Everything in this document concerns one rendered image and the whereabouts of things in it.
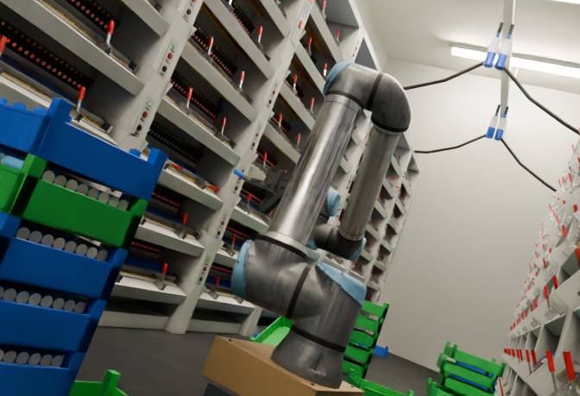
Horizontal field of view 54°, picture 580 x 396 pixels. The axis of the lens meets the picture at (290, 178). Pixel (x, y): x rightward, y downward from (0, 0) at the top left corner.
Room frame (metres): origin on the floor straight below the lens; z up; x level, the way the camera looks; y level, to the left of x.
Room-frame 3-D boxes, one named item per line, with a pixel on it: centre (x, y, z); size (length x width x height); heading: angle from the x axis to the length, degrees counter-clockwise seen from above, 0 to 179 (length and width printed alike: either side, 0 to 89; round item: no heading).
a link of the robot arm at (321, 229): (1.98, -0.14, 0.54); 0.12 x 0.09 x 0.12; 80
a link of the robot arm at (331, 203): (1.98, -0.13, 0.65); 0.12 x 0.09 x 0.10; 66
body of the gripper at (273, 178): (2.05, 0.02, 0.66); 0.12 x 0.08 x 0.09; 66
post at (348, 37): (2.99, 0.01, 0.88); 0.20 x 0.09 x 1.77; 67
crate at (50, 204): (0.89, 0.37, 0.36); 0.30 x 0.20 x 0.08; 53
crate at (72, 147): (0.89, 0.37, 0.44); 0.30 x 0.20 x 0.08; 53
